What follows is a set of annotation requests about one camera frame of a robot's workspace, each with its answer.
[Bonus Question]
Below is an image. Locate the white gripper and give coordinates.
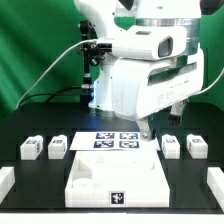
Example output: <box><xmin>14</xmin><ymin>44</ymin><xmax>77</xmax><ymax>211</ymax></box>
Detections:
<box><xmin>112</xmin><ymin>53</ymin><xmax>204</xmax><ymax>140</ymax></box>

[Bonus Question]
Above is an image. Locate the white square tabletop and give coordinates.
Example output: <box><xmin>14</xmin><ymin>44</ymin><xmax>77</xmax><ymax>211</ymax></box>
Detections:
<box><xmin>65</xmin><ymin>150</ymin><xmax>170</xmax><ymax>208</ymax></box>

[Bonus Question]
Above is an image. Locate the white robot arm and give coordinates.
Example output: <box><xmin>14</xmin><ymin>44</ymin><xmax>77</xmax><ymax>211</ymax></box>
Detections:
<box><xmin>74</xmin><ymin>0</ymin><xmax>224</xmax><ymax>141</ymax></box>

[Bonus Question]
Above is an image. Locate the white right obstacle bar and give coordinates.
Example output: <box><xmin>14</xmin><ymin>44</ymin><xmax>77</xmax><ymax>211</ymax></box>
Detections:
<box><xmin>207</xmin><ymin>167</ymin><xmax>224</xmax><ymax>212</ymax></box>

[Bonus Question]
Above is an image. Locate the white obstacle bar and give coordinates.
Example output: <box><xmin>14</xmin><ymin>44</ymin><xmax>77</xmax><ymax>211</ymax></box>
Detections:
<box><xmin>207</xmin><ymin>167</ymin><xmax>224</xmax><ymax>212</ymax></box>
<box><xmin>0</xmin><ymin>213</ymin><xmax>224</xmax><ymax>224</ymax></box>
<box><xmin>0</xmin><ymin>167</ymin><xmax>15</xmax><ymax>204</ymax></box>

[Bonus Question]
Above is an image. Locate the paper sheet with tags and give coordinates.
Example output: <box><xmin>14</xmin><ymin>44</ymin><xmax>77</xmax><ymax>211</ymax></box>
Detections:
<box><xmin>70</xmin><ymin>132</ymin><xmax>160</xmax><ymax>151</ymax></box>

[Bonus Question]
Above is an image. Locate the white front obstacle bar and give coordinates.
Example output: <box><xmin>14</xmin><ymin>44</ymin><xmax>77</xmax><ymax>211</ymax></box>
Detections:
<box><xmin>0</xmin><ymin>213</ymin><xmax>224</xmax><ymax>224</ymax></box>

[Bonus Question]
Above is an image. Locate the white left obstacle bar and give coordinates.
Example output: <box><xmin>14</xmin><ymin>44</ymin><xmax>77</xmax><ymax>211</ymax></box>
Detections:
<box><xmin>0</xmin><ymin>167</ymin><xmax>15</xmax><ymax>204</ymax></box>

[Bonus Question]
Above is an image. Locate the white cable right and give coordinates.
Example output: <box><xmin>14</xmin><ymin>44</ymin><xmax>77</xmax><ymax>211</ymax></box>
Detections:
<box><xmin>199</xmin><ymin>66</ymin><xmax>224</xmax><ymax>96</ymax></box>

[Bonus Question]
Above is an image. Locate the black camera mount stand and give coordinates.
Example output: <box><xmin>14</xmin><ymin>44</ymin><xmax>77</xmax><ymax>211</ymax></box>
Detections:
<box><xmin>78</xmin><ymin>20</ymin><xmax>99</xmax><ymax>106</ymax></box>

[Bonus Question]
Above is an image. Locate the white camera cable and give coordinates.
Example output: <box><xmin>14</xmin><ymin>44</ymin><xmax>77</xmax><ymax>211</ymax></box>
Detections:
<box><xmin>15</xmin><ymin>38</ymin><xmax>98</xmax><ymax>110</ymax></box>

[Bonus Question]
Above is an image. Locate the black cable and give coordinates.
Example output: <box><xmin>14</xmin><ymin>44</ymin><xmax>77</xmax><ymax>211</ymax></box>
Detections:
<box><xmin>19</xmin><ymin>86</ymin><xmax>84</xmax><ymax>107</ymax></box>

